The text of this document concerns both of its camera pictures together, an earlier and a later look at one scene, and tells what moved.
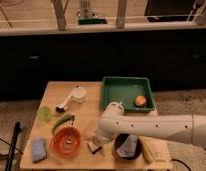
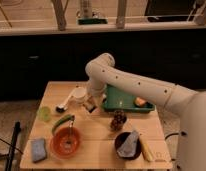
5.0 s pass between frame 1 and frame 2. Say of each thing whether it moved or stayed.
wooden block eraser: moved
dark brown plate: stayed
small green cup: stayed
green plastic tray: stayed
